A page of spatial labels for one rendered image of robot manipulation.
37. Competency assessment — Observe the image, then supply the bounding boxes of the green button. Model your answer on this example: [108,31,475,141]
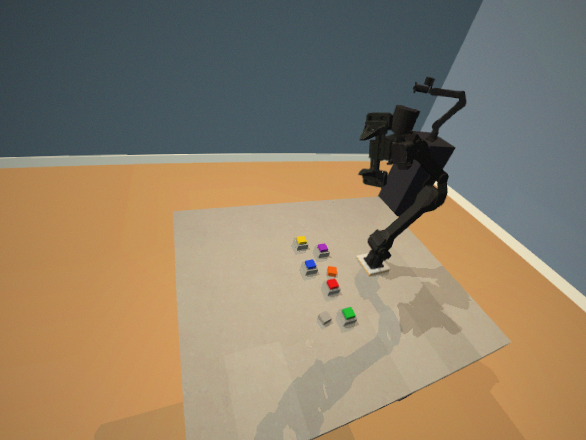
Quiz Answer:
[337,306,358,327]

